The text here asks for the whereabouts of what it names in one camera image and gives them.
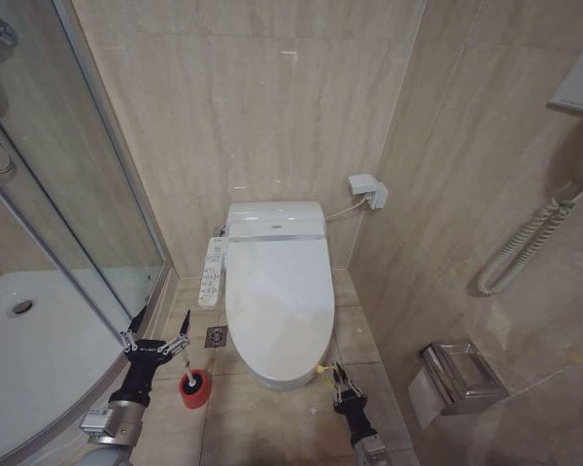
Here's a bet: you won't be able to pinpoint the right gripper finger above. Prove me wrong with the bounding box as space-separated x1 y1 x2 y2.
329 361 345 400
339 364 360 399

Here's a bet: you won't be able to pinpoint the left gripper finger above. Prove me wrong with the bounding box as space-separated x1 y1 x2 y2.
119 304 150 350
160 309 192 360

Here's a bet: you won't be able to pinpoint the white toilet control panel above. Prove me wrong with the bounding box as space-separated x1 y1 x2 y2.
196 235 229 311

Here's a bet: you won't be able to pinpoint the red toilet brush holder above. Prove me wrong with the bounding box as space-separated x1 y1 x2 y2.
177 368 212 412

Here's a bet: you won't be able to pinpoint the white toilet lid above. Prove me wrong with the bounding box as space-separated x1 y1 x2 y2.
223 236 336 383

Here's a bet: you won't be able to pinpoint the steel toilet paper holder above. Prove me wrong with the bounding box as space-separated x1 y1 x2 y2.
407 339 512 431

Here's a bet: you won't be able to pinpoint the white toilet body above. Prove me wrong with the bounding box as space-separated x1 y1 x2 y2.
224 200 328 391

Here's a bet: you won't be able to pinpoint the square metal floor drain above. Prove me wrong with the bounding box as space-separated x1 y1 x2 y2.
204 325 230 350

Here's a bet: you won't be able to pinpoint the white shower tray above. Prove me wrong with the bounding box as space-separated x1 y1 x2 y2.
0 268 152 465

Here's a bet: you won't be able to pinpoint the round chrome shower drain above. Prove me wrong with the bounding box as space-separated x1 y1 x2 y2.
5 299 37 318

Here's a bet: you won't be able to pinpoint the toilet brush white handle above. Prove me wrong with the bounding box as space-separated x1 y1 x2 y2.
181 349 201 395

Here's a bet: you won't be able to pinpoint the white power cable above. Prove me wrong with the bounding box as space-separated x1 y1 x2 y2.
326 197 371 220

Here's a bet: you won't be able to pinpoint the curved glass shower enclosure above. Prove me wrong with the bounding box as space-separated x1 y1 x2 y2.
0 0 172 341

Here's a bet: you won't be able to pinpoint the white wall socket box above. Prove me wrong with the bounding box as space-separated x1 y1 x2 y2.
346 172 390 212

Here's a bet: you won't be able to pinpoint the white coiled phone cord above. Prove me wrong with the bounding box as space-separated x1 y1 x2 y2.
476 182 583 297

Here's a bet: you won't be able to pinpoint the white wall phone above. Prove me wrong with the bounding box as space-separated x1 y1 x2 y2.
545 45 583 196

